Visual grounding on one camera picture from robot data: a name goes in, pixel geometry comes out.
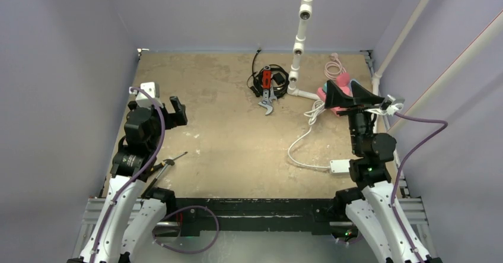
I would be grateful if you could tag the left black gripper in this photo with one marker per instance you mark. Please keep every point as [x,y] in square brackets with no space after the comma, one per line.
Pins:
[175,119]

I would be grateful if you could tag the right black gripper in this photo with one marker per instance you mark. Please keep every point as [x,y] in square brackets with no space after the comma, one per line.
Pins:
[357,109]

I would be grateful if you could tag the salmon pink USB charger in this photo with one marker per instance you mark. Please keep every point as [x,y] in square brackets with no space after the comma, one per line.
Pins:
[343,79]

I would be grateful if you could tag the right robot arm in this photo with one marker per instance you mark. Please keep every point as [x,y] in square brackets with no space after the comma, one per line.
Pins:
[373,205]

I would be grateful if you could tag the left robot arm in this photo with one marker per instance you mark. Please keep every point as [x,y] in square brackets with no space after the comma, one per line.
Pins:
[129,214]

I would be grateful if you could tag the yellow black screwdriver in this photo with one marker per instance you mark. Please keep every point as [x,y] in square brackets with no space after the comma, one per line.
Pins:
[166,162]

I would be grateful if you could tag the white power strip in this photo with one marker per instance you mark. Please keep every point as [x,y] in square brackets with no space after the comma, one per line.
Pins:
[339,167]

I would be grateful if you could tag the black power adapter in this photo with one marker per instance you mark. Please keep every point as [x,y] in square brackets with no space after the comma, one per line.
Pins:
[278,78]

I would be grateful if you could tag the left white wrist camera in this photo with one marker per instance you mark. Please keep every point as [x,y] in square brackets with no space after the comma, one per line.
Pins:
[150,96]

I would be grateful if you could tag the black handled hammer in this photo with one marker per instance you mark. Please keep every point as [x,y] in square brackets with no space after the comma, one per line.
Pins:
[153,182]

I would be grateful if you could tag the red handled adjustable wrench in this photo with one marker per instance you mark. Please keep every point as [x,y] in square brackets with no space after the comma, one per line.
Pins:
[267,90]

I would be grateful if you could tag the white PVC pipe frame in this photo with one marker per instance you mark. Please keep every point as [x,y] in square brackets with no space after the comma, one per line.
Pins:
[417,44]

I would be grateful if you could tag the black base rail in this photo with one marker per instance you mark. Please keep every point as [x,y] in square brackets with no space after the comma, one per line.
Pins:
[316,216]

